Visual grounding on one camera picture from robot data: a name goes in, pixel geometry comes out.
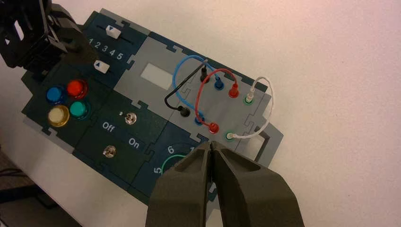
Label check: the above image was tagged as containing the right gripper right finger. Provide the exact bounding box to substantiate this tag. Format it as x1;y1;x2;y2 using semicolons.
211;141;305;227

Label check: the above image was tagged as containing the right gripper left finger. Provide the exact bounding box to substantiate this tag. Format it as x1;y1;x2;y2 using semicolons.
145;142;211;227

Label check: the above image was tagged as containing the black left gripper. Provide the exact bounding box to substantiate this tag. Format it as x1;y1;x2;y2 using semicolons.
0;0;98;74

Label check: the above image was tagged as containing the white slider knob grey arrow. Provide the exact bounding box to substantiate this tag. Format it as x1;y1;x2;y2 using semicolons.
105;25;122;39

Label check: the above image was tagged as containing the white slider knob blue arrow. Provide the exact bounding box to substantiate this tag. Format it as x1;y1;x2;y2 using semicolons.
93;60;111;74

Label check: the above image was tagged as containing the red round push button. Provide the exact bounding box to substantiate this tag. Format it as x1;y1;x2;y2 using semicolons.
66;79;88;99

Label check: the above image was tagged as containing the blue round push button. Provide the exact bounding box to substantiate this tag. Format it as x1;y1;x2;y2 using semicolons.
46;86;67;105

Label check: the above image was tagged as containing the teal round push button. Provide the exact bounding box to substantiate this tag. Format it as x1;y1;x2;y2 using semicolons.
69;100;91;120

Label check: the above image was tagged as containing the yellow round push button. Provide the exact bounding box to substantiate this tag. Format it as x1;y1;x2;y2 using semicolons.
47;105;70;128

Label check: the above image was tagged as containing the dark blue grey control box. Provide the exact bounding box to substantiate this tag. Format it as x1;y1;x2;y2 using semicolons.
21;8;284;207

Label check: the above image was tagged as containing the white rectangular display window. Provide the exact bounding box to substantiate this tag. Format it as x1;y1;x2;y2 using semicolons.
140;63;174;90

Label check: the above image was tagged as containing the black jumper cable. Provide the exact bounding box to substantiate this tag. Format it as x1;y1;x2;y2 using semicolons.
164;61;209;118

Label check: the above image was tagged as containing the white jumper cable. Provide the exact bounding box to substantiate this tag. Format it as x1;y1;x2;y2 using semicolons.
225;77;275;141

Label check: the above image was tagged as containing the red jumper cable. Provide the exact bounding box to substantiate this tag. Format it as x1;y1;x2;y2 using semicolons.
194;68;240;135

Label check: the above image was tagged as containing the blue jumper cable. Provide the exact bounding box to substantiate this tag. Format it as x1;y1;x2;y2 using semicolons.
173;55;226;127

